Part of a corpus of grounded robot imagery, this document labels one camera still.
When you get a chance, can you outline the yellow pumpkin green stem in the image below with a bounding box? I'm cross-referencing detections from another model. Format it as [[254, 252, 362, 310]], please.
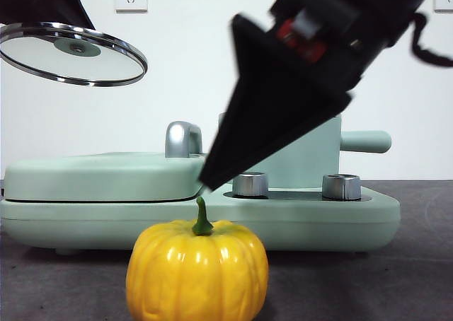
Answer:
[[125, 196, 269, 321]]

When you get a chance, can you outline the green grill cover silver handle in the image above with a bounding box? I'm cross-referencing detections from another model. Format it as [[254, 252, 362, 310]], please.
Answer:
[[3, 121, 210, 202]]

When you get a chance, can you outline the glass lid green knob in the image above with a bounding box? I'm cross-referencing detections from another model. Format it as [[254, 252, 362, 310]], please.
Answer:
[[0, 21, 149, 88]]

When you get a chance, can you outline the mint green steamer pot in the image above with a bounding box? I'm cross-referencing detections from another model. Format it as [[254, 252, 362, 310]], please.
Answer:
[[217, 112, 392, 189]]

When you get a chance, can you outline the silver control knob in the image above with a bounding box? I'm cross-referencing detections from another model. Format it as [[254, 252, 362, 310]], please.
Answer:
[[321, 174, 362, 201], [232, 171, 269, 198]]

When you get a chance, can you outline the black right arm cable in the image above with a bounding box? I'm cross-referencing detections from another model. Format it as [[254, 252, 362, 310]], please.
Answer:
[[410, 13, 453, 67]]

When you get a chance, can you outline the mint green breakfast machine base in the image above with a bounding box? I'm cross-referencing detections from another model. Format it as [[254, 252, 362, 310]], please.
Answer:
[[0, 185, 401, 257]]

